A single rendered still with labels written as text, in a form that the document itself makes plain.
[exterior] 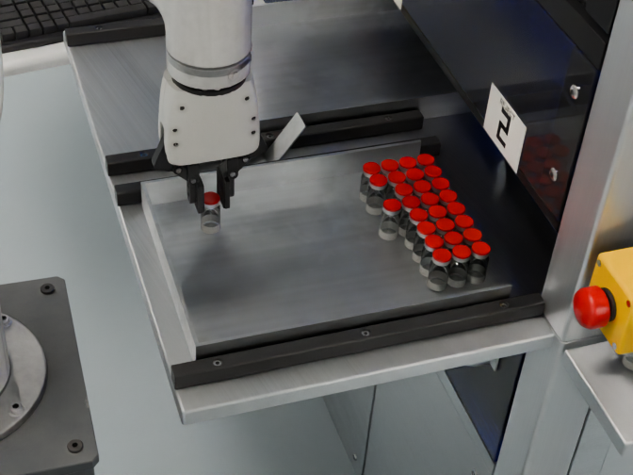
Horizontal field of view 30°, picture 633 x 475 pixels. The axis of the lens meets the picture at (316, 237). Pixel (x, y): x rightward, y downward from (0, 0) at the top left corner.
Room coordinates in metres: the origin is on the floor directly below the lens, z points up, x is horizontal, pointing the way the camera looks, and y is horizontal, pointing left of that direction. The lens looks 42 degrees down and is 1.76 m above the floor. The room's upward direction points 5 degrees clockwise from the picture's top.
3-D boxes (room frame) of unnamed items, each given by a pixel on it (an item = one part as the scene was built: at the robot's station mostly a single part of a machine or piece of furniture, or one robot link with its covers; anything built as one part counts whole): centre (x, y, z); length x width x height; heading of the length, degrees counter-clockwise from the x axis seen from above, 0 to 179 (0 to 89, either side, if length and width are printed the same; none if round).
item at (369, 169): (1.07, -0.06, 0.91); 0.02 x 0.02 x 0.05
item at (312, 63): (1.32, 0.02, 0.90); 0.34 x 0.26 x 0.04; 112
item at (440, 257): (1.00, -0.11, 0.91); 0.18 x 0.02 x 0.05; 21
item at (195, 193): (0.98, 0.14, 0.95); 0.03 x 0.03 x 0.07; 22
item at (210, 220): (0.99, 0.12, 0.90); 0.02 x 0.02 x 0.04
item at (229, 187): (1.00, 0.10, 0.95); 0.03 x 0.03 x 0.07; 22
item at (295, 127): (1.11, 0.09, 0.91); 0.14 x 0.03 x 0.06; 112
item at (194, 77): (0.99, 0.12, 1.11); 0.09 x 0.08 x 0.03; 112
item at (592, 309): (0.80, -0.27, 1.00); 0.04 x 0.04 x 0.04; 22
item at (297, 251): (0.96, 0.00, 0.90); 0.34 x 0.26 x 0.04; 111
